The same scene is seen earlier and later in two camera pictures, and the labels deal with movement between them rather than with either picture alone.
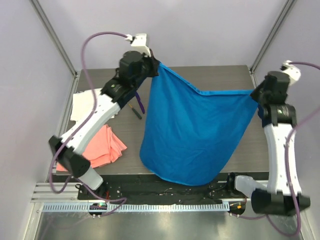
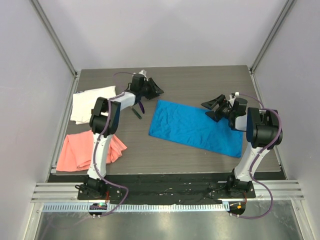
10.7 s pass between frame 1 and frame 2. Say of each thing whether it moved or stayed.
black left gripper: moved
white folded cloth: stayed
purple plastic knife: stayed
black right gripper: moved
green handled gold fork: stayed
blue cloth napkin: moved
